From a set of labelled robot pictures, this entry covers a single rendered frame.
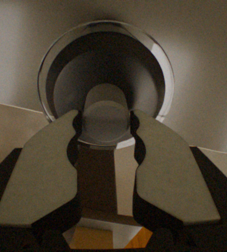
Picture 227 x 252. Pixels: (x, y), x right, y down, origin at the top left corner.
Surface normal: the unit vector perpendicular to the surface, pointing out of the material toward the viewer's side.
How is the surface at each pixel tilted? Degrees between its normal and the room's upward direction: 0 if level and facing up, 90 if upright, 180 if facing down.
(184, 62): 0
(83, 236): 90
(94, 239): 90
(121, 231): 0
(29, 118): 0
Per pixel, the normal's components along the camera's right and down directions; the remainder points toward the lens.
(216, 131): 0.04, 0.52
